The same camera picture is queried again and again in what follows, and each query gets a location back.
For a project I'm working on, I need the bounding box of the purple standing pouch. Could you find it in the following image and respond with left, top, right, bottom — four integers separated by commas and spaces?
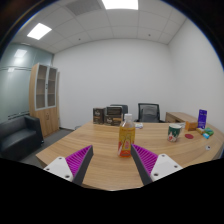
197, 109, 208, 130

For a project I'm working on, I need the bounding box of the ceiling air vent grille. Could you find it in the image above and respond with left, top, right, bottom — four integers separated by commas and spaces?
65, 0, 103, 16

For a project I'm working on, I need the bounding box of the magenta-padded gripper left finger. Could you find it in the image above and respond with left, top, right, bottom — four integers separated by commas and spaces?
43, 144, 95, 187

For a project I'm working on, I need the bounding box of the orange-brown cardboard box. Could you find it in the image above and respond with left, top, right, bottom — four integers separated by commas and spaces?
185, 120, 199, 132

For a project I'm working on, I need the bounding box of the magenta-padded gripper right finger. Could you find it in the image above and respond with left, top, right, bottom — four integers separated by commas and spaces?
130, 143, 184, 186

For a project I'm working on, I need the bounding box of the wooden side desk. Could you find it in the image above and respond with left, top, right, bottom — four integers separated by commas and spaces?
165, 111, 198, 131

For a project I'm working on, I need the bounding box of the black leather sofa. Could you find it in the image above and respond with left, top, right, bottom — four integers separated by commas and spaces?
0, 114, 45, 161

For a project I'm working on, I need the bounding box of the wooden glass-door shelf cabinet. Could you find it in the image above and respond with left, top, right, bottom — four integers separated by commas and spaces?
28, 63, 61, 138

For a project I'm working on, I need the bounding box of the square ceiling light panel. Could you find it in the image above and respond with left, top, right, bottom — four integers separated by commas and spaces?
26, 22, 53, 41
101, 0, 139, 11

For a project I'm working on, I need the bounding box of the black mesh office chair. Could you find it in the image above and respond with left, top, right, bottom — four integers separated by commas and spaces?
134, 102, 165, 124

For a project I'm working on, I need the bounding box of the orange-labelled drink bottle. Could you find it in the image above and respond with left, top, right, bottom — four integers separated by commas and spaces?
117, 113, 136, 158

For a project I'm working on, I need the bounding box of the dark brown carton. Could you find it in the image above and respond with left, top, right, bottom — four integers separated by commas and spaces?
92, 107, 106, 125
104, 105, 124, 127

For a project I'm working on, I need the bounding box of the green and white mug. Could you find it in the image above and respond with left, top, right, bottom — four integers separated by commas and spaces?
167, 123, 183, 143

